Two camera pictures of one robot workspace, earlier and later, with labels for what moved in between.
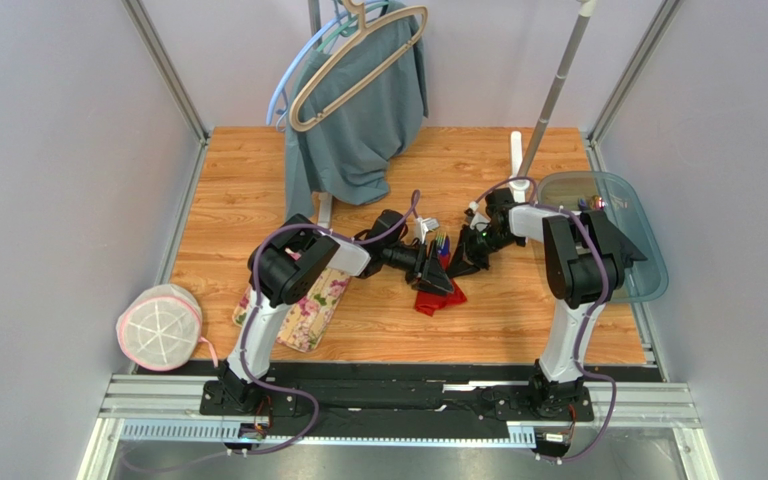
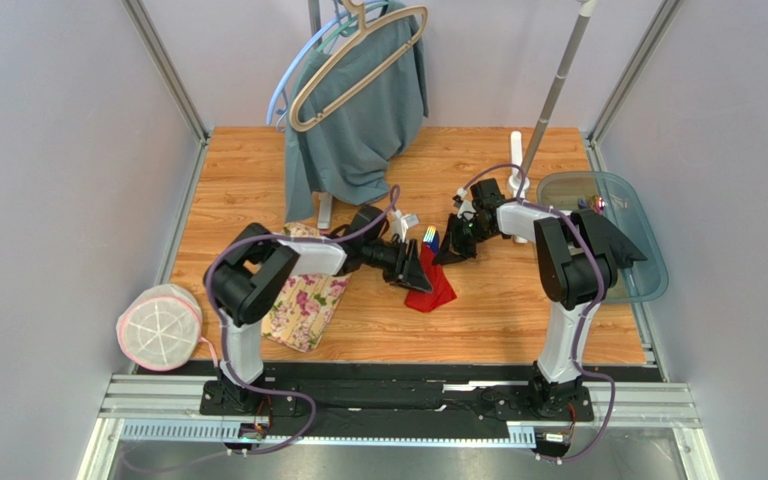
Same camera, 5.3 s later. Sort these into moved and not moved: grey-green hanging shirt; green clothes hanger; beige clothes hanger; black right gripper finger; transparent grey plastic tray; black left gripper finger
Moved: black right gripper finger; black left gripper finger
Not moved: grey-green hanging shirt; green clothes hanger; transparent grey plastic tray; beige clothes hanger
